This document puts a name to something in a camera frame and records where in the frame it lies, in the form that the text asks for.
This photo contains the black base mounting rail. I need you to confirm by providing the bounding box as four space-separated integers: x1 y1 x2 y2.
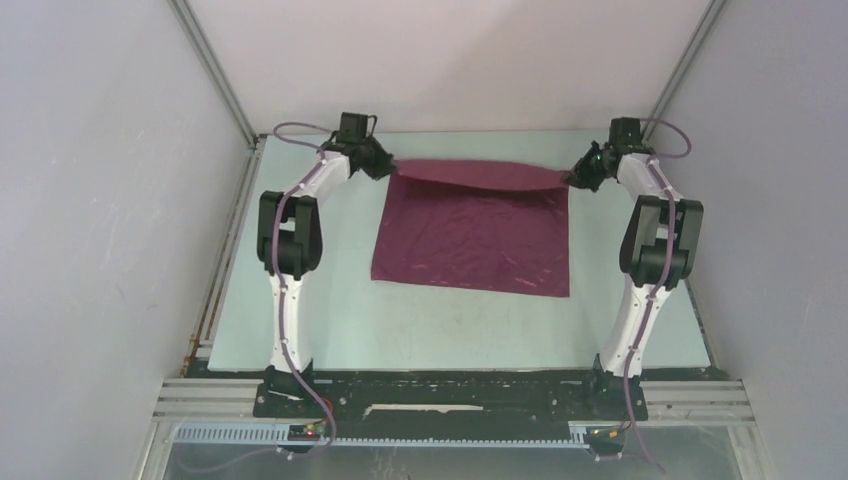
253 369 648 440

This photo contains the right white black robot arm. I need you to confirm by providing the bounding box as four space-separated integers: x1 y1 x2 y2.
562 117 704 418

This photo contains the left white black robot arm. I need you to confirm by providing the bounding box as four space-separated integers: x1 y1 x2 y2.
256 112 396 417

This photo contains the white cable duct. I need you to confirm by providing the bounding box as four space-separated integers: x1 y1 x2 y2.
172 423 589 449

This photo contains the maroon cloth napkin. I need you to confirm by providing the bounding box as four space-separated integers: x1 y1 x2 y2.
371 159 570 298

